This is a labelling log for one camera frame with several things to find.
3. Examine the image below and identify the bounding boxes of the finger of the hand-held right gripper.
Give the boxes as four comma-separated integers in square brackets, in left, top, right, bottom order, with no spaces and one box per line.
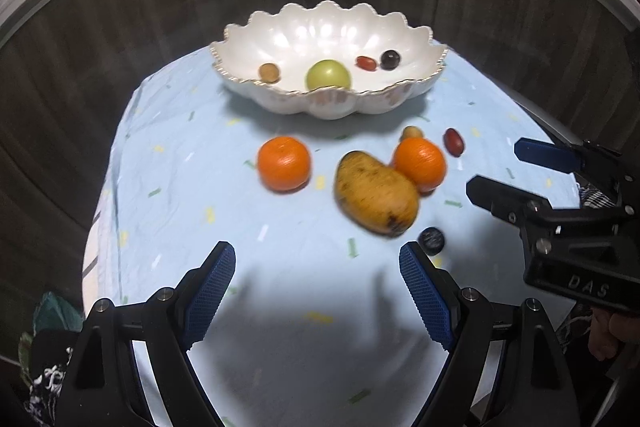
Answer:
[514,138,626,192]
[466,176,553,228]

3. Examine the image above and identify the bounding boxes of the yellow mango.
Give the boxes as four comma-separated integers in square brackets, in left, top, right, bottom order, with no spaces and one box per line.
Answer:
[334,150,420,237]

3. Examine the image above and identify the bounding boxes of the light blue patterned tablecloth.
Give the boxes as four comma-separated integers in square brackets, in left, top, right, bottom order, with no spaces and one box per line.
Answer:
[82,42,583,427]

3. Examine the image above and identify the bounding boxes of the person's right hand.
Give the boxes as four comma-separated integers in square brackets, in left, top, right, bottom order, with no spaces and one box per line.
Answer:
[587,307,640,365]

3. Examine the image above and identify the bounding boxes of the orange tangerine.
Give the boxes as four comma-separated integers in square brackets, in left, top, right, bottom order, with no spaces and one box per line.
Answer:
[393,138,447,194]
[257,136,312,192]

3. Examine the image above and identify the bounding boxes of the white scalloped ceramic bowl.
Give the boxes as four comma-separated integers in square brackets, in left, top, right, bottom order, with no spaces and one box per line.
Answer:
[209,0,450,122]

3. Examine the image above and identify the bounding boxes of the dark green patterned cloth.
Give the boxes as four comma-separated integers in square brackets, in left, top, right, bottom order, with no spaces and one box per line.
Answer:
[19,291,85,427]

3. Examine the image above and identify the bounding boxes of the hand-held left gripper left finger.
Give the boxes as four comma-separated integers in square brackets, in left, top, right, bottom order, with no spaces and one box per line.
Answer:
[59,241,237,427]

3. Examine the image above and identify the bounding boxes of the green apple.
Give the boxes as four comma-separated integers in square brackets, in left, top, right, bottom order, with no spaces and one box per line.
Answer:
[305,59,352,91]

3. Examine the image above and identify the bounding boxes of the blueberry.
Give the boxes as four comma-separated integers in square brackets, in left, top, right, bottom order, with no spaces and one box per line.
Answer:
[418,227,445,256]

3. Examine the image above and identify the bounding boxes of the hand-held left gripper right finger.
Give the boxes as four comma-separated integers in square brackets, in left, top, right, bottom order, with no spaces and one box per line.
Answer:
[398,241,581,427]

